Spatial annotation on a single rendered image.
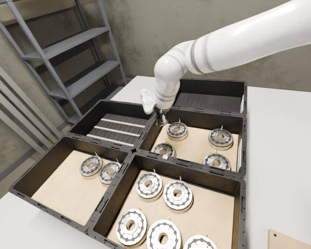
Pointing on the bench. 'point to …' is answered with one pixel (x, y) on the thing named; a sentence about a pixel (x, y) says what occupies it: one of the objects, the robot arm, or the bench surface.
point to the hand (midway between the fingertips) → (157, 116)
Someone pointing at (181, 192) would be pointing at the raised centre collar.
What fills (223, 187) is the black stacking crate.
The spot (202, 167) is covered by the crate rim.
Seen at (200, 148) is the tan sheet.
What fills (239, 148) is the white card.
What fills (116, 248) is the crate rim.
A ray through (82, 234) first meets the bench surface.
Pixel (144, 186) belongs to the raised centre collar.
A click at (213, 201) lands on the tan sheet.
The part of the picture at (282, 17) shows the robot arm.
